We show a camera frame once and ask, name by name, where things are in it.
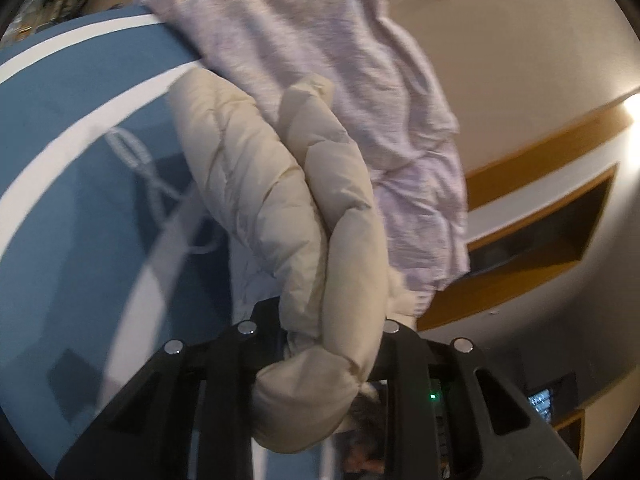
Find flat screen television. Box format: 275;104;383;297
527;387;557;423

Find lilac floral duvet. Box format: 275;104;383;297
135;0;471;293

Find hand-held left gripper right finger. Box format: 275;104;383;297
362;317;583;480

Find beige puffer jacket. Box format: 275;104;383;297
167;72;431;453

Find blue bed cover white stripes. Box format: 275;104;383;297
0;5;351;480

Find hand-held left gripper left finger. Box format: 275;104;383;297
55;300;291;480

